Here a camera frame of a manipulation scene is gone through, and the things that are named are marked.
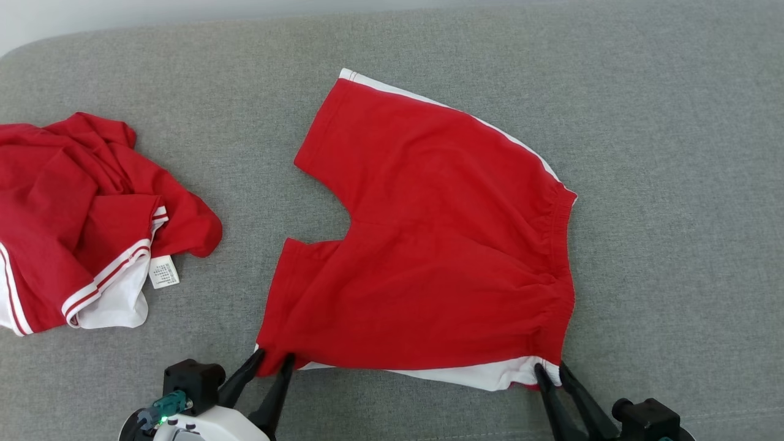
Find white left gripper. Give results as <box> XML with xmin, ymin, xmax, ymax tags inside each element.
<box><xmin>119</xmin><ymin>348</ymin><xmax>296</xmax><ymax>441</ymax></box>

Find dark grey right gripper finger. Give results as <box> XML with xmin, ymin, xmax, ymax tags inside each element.
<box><xmin>534</xmin><ymin>362</ymin><xmax>592</xmax><ymax>441</ymax></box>
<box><xmin>558</xmin><ymin>361</ymin><xmax>620</xmax><ymax>441</ymax></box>

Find red shorts white side stripes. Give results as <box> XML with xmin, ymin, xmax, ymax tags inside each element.
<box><xmin>255</xmin><ymin>67</ymin><xmax>578</xmax><ymax>392</ymax></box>

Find red basketball jersey white trim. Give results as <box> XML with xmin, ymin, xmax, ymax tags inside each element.
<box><xmin>0</xmin><ymin>111</ymin><xmax>224</xmax><ymax>337</ymax></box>

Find teal cable connector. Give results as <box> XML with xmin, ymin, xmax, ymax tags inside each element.
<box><xmin>137</xmin><ymin>390</ymin><xmax>188</xmax><ymax>431</ymax></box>

